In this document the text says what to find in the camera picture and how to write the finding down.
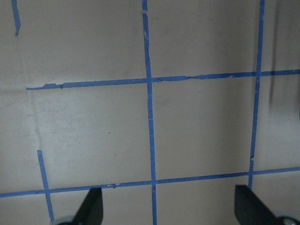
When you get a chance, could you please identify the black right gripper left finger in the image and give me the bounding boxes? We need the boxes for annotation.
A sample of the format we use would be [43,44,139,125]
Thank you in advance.
[73,188,104,225]

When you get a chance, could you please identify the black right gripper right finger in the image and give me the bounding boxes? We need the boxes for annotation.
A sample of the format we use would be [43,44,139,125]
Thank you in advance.
[234,185,280,225]

